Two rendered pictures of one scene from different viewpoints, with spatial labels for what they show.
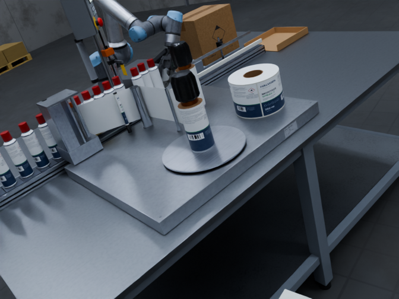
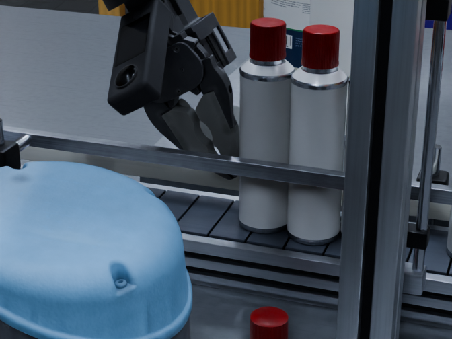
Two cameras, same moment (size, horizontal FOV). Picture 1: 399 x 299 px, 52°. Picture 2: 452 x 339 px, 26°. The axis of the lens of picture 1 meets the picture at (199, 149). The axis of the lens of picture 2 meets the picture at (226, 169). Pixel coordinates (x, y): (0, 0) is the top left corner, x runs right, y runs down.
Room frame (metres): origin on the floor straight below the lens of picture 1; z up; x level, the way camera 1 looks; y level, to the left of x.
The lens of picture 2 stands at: (2.50, 0.77, 1.32)
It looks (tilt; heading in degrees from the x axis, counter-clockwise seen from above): 24 degrees down; 233
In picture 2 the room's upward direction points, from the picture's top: straight up
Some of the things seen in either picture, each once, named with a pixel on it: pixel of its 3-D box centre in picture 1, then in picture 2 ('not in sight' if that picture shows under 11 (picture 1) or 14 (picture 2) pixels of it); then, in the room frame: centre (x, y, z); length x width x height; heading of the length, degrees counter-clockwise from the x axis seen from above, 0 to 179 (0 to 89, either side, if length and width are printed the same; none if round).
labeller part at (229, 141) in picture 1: (203, 148); not in sight; (1.31, -0.02, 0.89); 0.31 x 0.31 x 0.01
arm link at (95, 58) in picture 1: (101, 63); (62, 311); (2.31, 0.38, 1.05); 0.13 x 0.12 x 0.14; 134
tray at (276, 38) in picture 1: (275, 38); not in sight; (2.46, -0.65, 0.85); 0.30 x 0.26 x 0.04; 124
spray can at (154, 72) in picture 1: (156, 79); (266, 126); (1.95, 0.10, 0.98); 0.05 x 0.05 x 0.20
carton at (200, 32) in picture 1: (204, 34); not in sight; (2.53, -0.24, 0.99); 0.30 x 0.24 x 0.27; 124
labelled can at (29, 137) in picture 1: (33, 145); not in sight; (1.58, 0.64, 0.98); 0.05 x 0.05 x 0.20
